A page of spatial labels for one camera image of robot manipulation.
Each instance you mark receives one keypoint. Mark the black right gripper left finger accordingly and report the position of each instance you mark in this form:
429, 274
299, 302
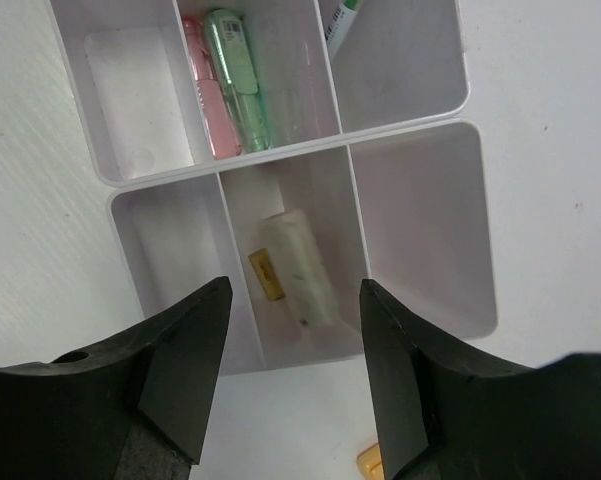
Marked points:
135, 405

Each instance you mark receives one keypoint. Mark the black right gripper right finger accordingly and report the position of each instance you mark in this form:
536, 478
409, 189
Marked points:
447, 410

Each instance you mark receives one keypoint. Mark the orange pink highlighter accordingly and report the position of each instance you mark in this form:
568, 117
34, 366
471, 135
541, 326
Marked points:
369, 463

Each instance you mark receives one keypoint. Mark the grey eraser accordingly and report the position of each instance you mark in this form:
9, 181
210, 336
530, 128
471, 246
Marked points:
298, 263

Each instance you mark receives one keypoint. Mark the pink translucent correction tape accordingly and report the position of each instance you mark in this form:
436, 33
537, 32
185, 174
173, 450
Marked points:
222, 135

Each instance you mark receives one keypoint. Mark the green translucent correction tape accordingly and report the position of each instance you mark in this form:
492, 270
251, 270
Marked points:
225, 34

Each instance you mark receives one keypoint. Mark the green gel pen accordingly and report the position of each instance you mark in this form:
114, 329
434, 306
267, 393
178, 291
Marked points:
340, 24

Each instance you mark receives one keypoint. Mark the yellow label sticker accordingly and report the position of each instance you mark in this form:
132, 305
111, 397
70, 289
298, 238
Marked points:
266, 275

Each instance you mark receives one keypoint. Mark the white divided organizer box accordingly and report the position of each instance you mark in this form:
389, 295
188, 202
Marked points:
369, 144

